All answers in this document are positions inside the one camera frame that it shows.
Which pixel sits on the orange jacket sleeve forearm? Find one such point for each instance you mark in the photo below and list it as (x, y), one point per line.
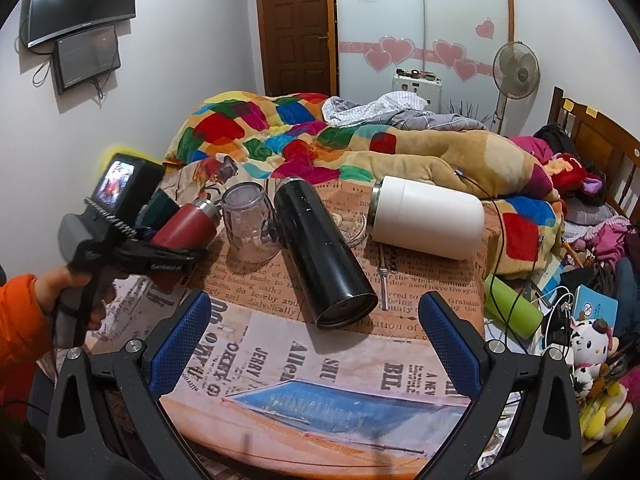
(25, 338)

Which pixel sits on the cow plush toy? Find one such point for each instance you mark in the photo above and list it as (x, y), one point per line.
(592, 342)

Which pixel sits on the white cabinet with items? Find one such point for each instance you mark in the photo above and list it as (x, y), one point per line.
(424, 84)

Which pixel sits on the clear plastic cup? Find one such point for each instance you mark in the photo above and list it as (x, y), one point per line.
(250, 223)

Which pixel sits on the small black wall monitor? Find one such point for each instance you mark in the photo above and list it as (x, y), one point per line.
(85, 55)

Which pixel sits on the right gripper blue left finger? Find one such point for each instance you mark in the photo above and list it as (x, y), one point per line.
(169, 347)

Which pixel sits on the blue book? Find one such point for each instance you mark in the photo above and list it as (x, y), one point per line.
(590, 305)

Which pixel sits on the colourful patchwork quilt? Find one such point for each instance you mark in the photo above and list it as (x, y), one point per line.
(286, 136)

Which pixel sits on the wall-mounted black television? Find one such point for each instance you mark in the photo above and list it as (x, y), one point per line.
(49, 19)

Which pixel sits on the green bottle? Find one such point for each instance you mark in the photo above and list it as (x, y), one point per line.
(505, 304)

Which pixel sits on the red thermos flask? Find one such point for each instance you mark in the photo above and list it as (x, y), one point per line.
(193, 226)

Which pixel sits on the white standing fan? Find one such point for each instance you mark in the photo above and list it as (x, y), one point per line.
(516, 74)

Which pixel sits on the black thermos flask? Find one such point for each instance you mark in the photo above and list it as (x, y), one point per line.
(336, 289)

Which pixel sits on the newspaper print tablecloth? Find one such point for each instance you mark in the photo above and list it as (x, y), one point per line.
(267, 387)

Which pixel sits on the dark green cup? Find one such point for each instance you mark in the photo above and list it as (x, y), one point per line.
(157, 212)

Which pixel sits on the glass dish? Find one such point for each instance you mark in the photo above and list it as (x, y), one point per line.
(352, 225)

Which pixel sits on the white thermos flask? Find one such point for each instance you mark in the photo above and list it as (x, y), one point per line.
(424, 217)

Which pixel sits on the grey white crumpled clothes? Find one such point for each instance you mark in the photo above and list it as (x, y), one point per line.
(402, 110)

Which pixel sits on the brown wooden door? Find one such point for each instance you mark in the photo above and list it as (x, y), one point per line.
(298, 41)

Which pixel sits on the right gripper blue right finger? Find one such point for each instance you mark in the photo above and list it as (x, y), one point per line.
(457, 344)

